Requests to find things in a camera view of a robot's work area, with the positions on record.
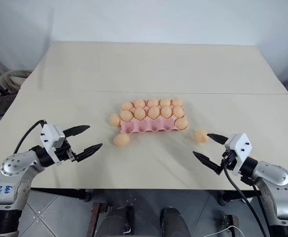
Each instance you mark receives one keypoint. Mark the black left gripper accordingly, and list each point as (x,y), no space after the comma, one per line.
(64,153)

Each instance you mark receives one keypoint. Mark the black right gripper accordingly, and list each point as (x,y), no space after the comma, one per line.
(227,160)

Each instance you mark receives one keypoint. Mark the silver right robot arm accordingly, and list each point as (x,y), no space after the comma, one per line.
(279,180)

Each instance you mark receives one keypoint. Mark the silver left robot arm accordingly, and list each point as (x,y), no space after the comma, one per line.
(13,165)

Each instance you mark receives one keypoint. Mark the pink egg tray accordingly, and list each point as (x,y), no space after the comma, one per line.
(149,126)

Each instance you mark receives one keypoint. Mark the pale orange egg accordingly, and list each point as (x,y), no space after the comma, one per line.
(166,111)
(115,120)
(165,102)
(139,113)
(201,136)
(139,102)
(126,115)
(121,140)
(127,106)
(181,123)
(153,102)
(178,111)
(177,102)
(154,112)

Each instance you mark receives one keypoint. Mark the dark rounded shape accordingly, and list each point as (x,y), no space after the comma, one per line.
(173,222)
(117,222)

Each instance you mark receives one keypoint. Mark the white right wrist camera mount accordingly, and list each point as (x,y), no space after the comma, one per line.
(241,148)

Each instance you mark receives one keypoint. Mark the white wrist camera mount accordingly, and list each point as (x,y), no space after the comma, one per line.
(50,137)
(241,148)

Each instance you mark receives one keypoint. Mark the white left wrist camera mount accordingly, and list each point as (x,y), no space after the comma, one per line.
(50,137)

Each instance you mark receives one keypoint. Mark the black table frame bar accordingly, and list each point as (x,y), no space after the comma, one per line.
(235,195)
(60,193)

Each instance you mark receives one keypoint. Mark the rusty brown metal bracket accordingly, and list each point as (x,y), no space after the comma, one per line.
(231,224)
(97,217)

